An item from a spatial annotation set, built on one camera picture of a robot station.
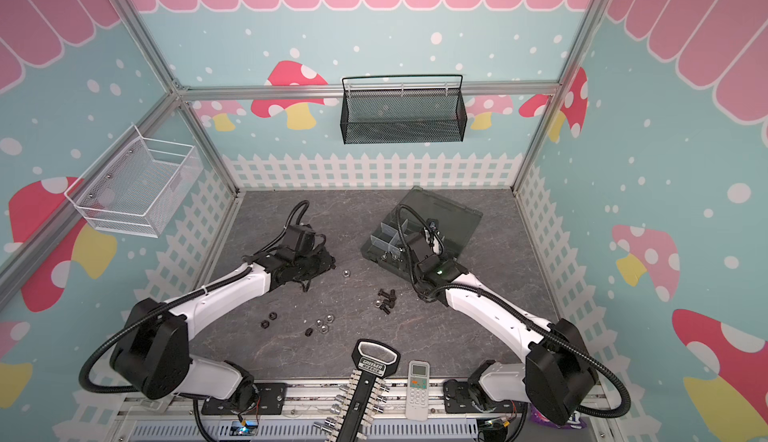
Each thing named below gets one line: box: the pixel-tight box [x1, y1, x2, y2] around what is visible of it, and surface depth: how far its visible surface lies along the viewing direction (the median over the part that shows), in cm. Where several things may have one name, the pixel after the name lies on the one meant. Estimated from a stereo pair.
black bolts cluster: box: [375, 288, 397, 315], surface depth 92 cm
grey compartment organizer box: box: [360, 186, 484, 282], surface depth 102 cm
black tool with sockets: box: [313, 338, 401, 442], surface depth 76 cm
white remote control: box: [406, 360, 430, 422], surface depth 76 cm
